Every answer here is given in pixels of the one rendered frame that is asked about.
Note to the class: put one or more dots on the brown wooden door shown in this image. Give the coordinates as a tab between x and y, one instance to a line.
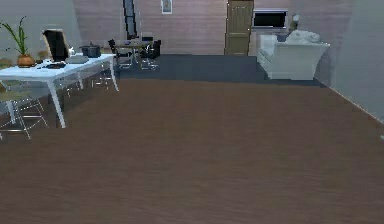
239	28

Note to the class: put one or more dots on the small framed picture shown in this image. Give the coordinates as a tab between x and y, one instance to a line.
166	6

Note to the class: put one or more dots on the dark dining table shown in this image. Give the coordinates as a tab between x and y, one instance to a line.
131	44

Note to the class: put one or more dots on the white long table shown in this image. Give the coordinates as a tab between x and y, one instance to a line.
40	72

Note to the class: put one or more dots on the grey flat book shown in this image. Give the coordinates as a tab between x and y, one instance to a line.
77	59

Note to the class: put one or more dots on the white crumpled cloth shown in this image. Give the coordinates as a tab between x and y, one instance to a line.
302	36

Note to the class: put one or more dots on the small black flat object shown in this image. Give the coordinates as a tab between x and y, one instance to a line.
55	65

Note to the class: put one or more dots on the white sofa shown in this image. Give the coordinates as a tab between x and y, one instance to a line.
293	60

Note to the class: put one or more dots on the green plant in brown pot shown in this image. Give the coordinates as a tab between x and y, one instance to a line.
23	53

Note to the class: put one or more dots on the tall dark wall panel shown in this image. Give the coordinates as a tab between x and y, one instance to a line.
130	18

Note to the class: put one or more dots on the black dining chair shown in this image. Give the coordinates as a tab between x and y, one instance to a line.
151	51
119	53

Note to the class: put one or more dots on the black pot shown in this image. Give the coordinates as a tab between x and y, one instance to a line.
91	51

